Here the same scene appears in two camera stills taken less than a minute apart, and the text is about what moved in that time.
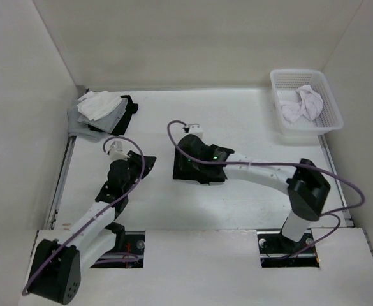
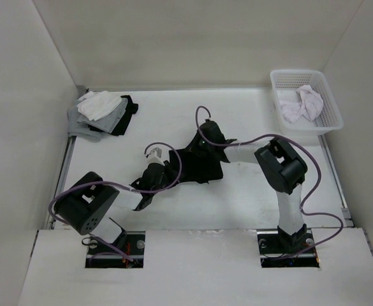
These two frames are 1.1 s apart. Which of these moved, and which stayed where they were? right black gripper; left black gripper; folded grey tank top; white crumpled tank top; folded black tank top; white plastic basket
Moved: right black gripper; left black gripper
Stayed: folded grey tank top; white crumpled tank top; white plastic basket; folded black tank top
